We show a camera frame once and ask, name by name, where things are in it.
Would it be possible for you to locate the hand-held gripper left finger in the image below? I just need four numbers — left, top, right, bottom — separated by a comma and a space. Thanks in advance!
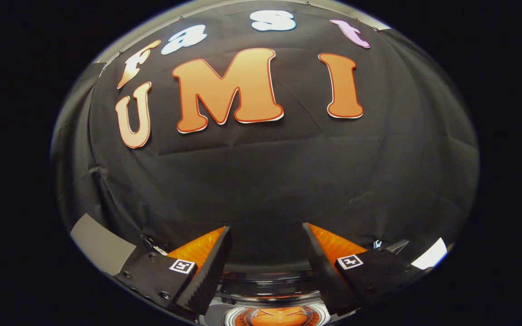
115, 225, 233, 316

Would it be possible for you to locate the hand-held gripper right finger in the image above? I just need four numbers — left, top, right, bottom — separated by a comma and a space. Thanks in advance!
302, 222, 429, 317

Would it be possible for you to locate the grey washing machine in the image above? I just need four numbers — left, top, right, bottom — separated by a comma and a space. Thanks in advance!
198, 269, 334, 326

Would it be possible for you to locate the yellow polo shirt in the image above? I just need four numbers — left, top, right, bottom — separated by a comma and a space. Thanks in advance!
245, 307, 318, 326

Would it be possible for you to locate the black backdrop cloth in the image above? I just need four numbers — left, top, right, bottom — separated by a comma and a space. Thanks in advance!
50, 0, 479, 272

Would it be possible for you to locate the grey stand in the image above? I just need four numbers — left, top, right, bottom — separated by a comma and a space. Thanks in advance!
70, 214, 137, 276

